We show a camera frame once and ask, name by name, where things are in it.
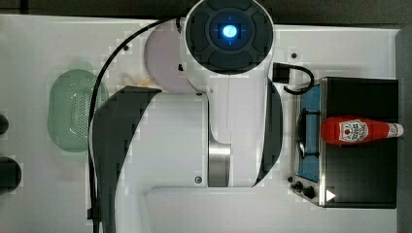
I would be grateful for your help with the black round stand lower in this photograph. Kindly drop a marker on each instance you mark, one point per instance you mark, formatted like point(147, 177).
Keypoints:
point(10, 175)

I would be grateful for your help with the black round stand upper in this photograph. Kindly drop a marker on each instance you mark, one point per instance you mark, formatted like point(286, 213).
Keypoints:
point(4, 124)

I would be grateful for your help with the lilac round plate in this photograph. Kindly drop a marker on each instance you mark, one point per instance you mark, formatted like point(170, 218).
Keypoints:
point(162, 59)

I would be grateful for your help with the yellow toy chicken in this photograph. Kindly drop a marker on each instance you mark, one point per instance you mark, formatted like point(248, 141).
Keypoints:
point(127, 80)

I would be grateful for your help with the black round stand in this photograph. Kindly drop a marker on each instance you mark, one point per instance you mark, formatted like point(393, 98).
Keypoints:
point(4, 124)
point(10, 175)

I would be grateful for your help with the black toaster oven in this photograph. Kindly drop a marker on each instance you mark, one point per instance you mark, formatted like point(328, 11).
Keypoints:
point(346, 176)

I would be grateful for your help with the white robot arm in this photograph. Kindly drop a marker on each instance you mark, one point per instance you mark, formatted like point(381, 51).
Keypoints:
point(225, 132)

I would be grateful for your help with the red ketchup bottle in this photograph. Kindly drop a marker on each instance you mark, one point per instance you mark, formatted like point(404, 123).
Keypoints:
point(353, 130)

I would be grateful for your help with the green perforated colander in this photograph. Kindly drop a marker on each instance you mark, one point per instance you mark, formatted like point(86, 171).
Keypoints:
point(70, 98)

